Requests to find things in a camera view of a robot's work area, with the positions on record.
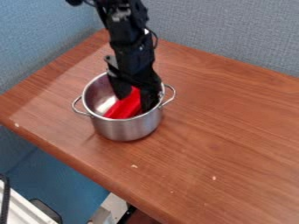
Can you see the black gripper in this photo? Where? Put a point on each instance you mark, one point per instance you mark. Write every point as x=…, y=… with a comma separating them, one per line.
x=132, y=65

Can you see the white table leg bracket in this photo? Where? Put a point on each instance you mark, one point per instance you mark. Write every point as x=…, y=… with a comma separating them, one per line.
x=109, y=211

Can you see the red cloth object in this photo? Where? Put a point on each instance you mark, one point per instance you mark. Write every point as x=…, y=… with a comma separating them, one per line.
x=125, y=108

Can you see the white appliance lower left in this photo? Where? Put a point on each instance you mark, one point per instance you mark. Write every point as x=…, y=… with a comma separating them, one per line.
x=24, y=213

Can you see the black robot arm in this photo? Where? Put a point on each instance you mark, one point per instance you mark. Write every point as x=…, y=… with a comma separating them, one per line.
x=124, y=19

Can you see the metal pot with handles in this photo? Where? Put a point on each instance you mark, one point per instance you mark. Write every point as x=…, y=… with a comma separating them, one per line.
x=96, y=100

